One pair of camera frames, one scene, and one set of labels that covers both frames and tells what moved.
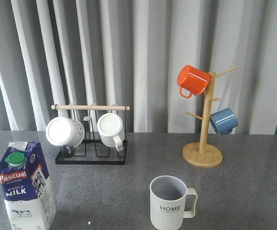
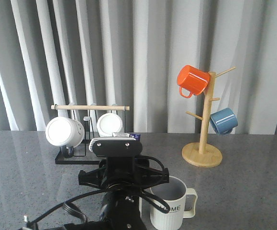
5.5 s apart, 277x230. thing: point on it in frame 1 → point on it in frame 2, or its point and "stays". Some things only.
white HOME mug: x=168 y=195 stays
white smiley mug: x=64 y=131 stays
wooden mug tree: x=200 y=154 stays
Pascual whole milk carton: x=27 y=187 → x=136 y=136
